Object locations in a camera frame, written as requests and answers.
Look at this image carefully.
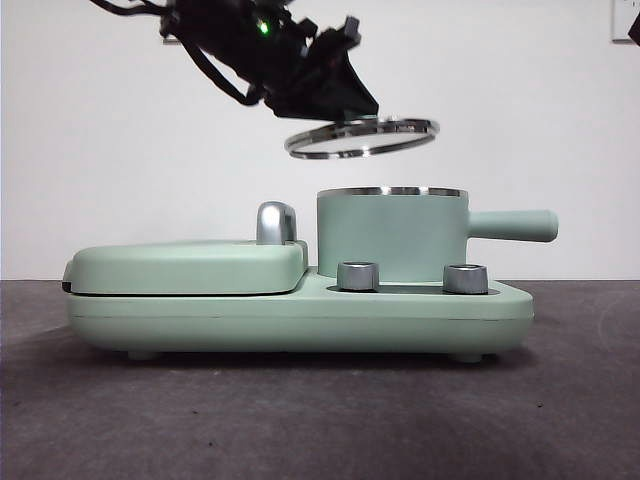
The green breakfast machine base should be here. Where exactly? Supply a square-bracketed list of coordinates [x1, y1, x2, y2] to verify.
[66, 266, 536, 363]

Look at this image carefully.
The glass pot lid green knob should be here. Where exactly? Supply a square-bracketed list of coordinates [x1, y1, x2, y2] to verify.
[284, 113, 441, 161]

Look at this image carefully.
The green pot with handle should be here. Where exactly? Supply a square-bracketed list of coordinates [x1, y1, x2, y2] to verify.
[316, 186, 560, 281]

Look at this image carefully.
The chrome griddle cover handle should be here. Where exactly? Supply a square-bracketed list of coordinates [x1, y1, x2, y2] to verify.
[256, 201, 300, 247]

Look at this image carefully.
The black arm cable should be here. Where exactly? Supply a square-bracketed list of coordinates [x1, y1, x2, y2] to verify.
[177, 39, 262, 108]

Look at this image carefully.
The silver control knob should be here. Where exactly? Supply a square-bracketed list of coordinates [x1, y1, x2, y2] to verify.
[443, 263, 489, 296]
[337, 260, 382, 292]

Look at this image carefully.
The green griddle cover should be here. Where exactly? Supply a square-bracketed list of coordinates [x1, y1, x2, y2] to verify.
[62, 238, 310, 297]

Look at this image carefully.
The white wall socket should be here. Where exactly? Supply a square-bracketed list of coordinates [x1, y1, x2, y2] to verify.
[610, 0, 634, 45]

